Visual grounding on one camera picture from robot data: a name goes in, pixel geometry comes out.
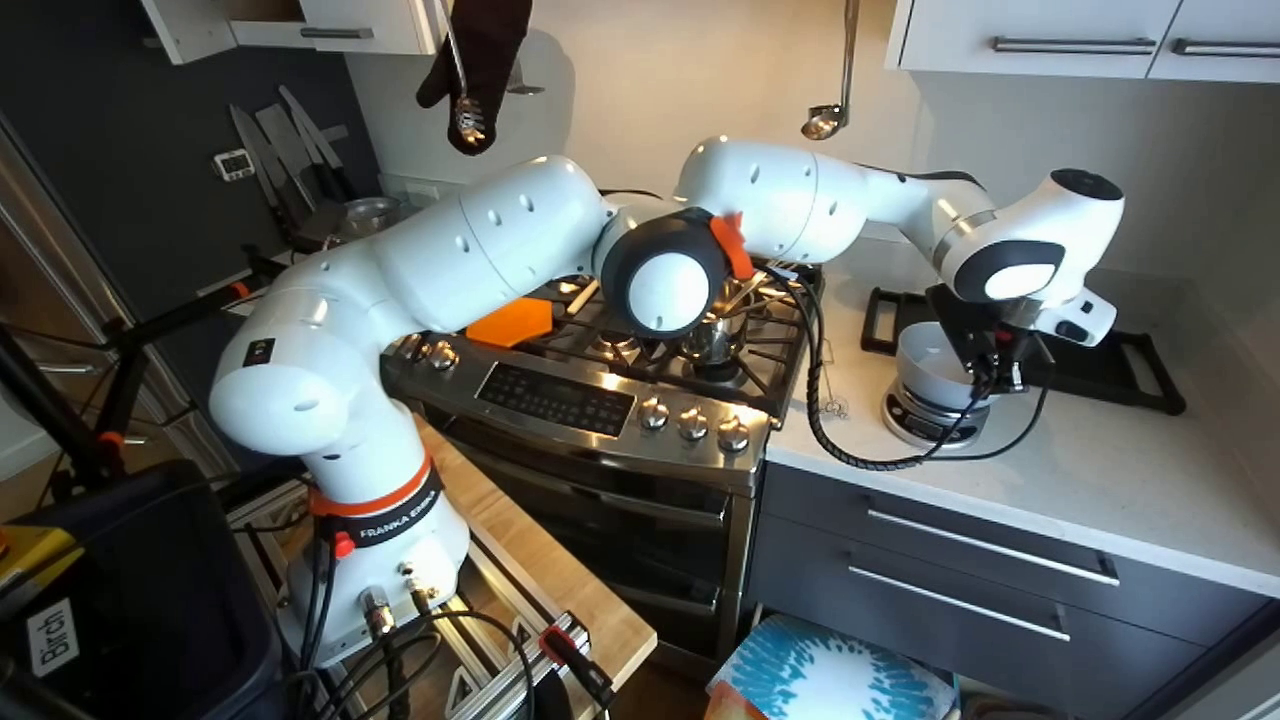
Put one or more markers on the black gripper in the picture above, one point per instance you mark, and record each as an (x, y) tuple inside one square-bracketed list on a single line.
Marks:
[(1000, 333)]

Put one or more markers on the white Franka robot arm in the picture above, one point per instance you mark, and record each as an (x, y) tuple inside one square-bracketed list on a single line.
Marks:
[(465, 254)]

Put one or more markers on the red orange kitchen utensil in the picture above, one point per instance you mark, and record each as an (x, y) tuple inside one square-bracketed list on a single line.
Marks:
[(733, 244)]

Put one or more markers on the steel kitchen knife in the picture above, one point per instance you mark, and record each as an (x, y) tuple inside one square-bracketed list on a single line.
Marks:
[(312, 133), (257, 167), (285, 154)]

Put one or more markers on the black flat rack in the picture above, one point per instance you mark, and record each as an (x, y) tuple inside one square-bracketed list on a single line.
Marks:
[(1121, 380)]

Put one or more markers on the grey drawer cabinet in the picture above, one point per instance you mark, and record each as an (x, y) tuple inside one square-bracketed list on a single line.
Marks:
[(801, 561)]

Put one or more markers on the silver stove knob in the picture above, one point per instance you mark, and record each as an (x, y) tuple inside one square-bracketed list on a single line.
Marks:
[(694, 425), (408, 348), (441, 355), (653, 414), (733, 433)]

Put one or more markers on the small dark pot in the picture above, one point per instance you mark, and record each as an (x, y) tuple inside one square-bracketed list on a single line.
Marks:
[(718, 338)]

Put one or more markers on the hanging metal ladle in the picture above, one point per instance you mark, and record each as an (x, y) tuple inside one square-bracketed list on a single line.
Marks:
[(824, 123)]

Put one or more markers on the blue white patterned cloth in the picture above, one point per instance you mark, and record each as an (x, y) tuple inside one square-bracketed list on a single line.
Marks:
[(824, 672)]

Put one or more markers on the stainless steel stove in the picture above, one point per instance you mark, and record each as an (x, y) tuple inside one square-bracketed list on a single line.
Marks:
[(587, 520)]

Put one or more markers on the orange hexagonal silicone trivet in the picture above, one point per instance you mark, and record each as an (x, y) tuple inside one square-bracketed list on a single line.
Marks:
[(510, 325)]

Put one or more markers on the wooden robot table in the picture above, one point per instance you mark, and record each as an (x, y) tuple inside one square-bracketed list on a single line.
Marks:
[(535, 545)]

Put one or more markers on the black red clamp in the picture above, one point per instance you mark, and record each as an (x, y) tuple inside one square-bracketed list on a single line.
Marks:
[(577, 663)]

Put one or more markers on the hanging metal utensil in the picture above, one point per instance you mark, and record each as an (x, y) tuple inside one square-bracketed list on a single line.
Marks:
[(465, 127)]

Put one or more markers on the dark brown oven mitt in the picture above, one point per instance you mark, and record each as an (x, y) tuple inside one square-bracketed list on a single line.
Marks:
[(487, 53)]

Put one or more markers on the black tripod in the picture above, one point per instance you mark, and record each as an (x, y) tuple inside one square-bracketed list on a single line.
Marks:
[(127, 373)]

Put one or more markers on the black bin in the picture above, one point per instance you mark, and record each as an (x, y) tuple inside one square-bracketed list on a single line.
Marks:
[(144, 601)]

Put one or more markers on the white wide wall cabinet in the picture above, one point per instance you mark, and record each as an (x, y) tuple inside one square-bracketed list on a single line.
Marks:
[(1065, 20)]

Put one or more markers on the aluminium frame rail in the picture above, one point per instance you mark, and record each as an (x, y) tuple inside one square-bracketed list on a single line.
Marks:
[(501, 643)]

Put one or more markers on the white small wall cabinet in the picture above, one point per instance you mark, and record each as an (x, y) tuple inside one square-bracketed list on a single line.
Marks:
[(373, 12)]

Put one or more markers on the white wall outlet plate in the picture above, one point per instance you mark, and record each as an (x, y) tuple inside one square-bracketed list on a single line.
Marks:
[(232, 161)]

